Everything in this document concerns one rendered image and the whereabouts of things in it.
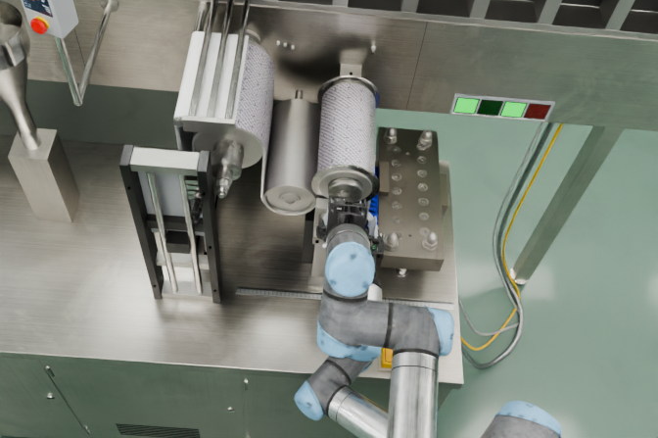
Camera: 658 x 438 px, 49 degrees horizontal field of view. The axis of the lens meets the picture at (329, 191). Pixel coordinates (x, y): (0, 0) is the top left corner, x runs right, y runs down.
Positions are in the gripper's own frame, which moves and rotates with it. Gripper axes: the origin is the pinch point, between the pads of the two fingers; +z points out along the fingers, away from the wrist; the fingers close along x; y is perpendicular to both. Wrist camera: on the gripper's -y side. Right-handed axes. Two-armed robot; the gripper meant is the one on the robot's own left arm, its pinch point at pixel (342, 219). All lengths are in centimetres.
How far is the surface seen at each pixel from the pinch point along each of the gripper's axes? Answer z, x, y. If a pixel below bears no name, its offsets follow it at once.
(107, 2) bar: 26, 55, 37
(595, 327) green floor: 116, -110, -70
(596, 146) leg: 73, -79, 8
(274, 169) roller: 17.7, 15.0, 4.9
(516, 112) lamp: 41, -43, 20
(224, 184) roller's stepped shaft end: -1.3, 23.9, 5.3
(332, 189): 9.3, 2.1, 3.6
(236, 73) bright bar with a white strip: 7.2, 23.9, 26.4
